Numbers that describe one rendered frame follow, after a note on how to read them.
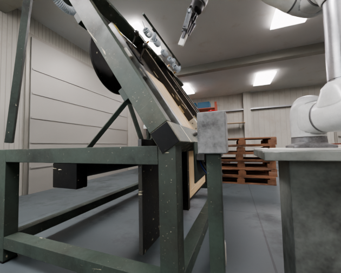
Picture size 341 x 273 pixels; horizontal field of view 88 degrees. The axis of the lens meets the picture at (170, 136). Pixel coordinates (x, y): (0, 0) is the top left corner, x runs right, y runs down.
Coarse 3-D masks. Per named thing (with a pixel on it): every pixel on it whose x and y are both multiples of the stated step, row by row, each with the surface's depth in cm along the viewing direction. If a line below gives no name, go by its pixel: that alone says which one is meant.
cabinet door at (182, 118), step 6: (156, 84) 136; (162, 84) 159; (162, 90) 142; (168, 96) 148; (168, 102) 131; (174, 102) 153; (174, 108) 137; (180, 114) 142; (180, 120) 127; (186, 120) 148; (186, 126) 130
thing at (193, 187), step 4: (188, 152) 181; (192, 152) 197; (192, 156) 196; (192, 160) 196; (192, 164) 195; (192, 168) 194; (192, 172) 193; (192, 176) 193; (204, 176) 256; (192, 180) 192; (200, 180) 231; (204, 180) 254; (192, 184) 191; (196, 184) 210; (200, 184) 229; (192, 188) 190; (196, 188) 208; (192, 192) 189
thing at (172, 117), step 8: (112, 24) 127; (120, 32) 129; (120, 40) 124; (128, 48) 121; (136, 64) 118; (144, 72) 116; (152, 80) 118; (152, 88) 113; (160, 96) 111; (160, 104) 110; (168, 104) 114; (168, 112) 108; (176, 120) 106
